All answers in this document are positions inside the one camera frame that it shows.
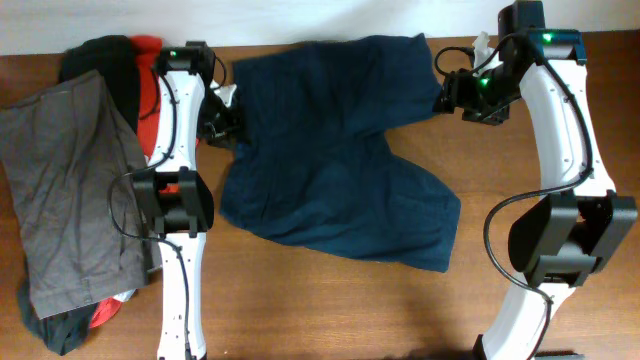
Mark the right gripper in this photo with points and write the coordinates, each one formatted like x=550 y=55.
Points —
x=455 y=92

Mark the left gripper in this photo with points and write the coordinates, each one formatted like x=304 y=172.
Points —
x=234 y=124

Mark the navy blue shorts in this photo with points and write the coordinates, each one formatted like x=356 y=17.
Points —
x=313 y=167

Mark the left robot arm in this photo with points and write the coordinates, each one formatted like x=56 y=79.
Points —
x=173 y=197

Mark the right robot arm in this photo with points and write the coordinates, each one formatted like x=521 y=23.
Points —
x=578 y=219

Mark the red garment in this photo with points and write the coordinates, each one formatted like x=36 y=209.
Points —
x=147 y=48

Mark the black garment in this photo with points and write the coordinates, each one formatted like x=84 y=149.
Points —
x=113 y=57

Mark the grey shorts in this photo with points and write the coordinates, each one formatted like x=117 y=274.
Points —
x=64 y=151

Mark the dark teal garment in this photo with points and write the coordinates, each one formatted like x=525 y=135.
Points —
x=61 y=333

